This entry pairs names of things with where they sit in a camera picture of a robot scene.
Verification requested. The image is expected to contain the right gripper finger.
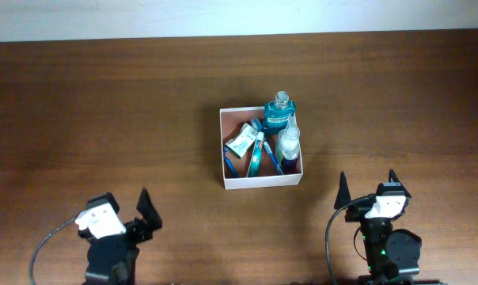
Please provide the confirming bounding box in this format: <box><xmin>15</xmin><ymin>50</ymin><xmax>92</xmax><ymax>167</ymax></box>
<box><xmin>334</xmin><ymin>171</ymin><xmax>351</xmax><ymax>210</ymax></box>
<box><xmin>389</xmin><ymin>169</ymin><xmax>412</xmax><ymax>198</ymax></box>

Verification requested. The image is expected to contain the clear spray bottle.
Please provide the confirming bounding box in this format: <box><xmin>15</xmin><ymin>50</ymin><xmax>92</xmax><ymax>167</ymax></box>
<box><xmin>275</xmin><ymin>116</ymin><xmax>300</xmax><ymax>174</ymax></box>

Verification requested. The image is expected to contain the green white toothpaste tube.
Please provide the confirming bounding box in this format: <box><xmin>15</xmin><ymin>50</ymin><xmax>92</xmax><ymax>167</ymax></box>
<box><xmin>246</xmin><ymin>131</ymin><xmax>264</xmax><ymax>177</ymax></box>

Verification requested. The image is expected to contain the blue disposable razor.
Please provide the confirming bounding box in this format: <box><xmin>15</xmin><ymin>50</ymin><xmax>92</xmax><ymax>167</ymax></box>
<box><xmin>222</xmin><ymin>146</ymin><xmax>239</xmax><ymax>178</ymax></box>

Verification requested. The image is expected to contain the blue mouthwash bottle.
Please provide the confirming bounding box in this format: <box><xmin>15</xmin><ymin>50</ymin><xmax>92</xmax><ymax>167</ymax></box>
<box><xmin>263</xmin><ymin>91</ymin><xmax>296</xmax><ymax>135</ymax></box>

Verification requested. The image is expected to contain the green white soap box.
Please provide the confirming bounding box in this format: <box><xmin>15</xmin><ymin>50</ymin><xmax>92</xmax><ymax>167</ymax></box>
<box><xmin>226</xmin><ymin>123</ymin><xmax>258</xmax><ymax>159</ymax></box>

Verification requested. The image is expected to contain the blue white toothbrush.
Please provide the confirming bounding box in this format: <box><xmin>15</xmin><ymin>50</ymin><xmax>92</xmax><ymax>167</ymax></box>
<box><xmin>250</xmin><ymin>117</ymin><xmax>283</xmax><ymax>175</ymax></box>

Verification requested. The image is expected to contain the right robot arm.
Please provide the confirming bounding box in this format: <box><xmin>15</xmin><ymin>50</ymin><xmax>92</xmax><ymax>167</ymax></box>
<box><xmin>324</xmin><ymin>169</ymin><xmax>441</xmax><ymax>285</ymax></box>

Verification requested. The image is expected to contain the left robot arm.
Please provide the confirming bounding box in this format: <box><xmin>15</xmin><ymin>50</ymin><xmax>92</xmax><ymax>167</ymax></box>
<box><xmin>75</xmin><ymin>188</ymin><xmax>162</xmax><ymax>285</ymax></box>

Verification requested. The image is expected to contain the white cardboard box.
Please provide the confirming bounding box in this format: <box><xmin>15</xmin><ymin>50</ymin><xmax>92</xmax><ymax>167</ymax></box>
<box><xmin>219</xmin><ymin>106</ymin><xmax>304</xmax><ymax>190</ymax></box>

